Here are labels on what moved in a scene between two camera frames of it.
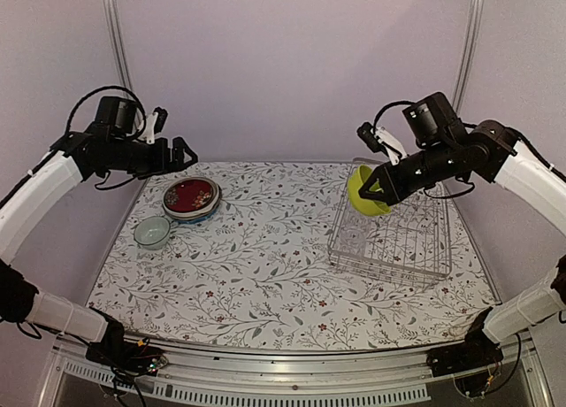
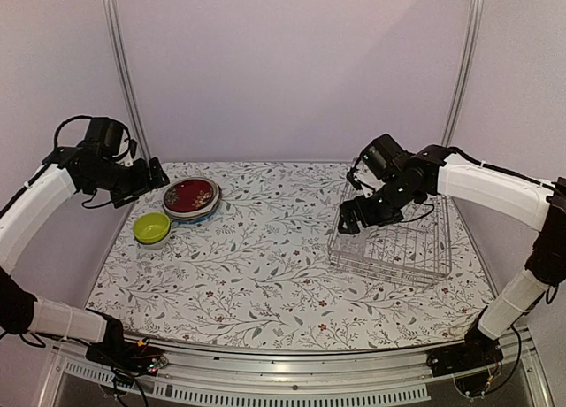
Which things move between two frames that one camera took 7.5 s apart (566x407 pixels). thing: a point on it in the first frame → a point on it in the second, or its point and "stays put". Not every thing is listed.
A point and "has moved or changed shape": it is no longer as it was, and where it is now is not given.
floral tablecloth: x=235 y=254 stays put
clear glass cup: x=353 y=241 stays put
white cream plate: x=196 y=217 → x=197 y=211
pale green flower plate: x=194 y=219 stays put
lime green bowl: x=356 y=180 has moved or changed shape
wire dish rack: x=409 y=243 stays put
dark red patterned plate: x=189 y=195 stays put
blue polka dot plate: x=197 y=220 stays put
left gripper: x=162 y=165 → x=143 y=183
